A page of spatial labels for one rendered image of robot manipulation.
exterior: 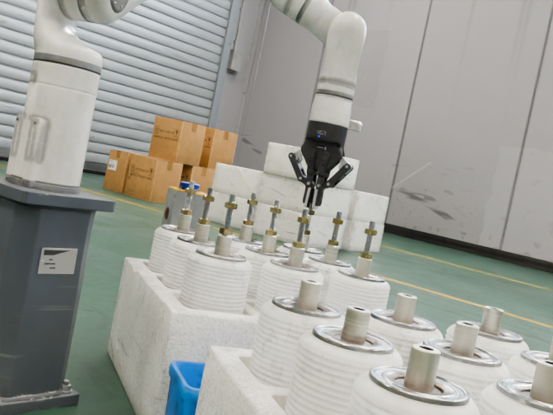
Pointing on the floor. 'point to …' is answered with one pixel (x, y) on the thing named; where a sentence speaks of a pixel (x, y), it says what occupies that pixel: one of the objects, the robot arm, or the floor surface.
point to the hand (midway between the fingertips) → (313, 198)
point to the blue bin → (183, 387)
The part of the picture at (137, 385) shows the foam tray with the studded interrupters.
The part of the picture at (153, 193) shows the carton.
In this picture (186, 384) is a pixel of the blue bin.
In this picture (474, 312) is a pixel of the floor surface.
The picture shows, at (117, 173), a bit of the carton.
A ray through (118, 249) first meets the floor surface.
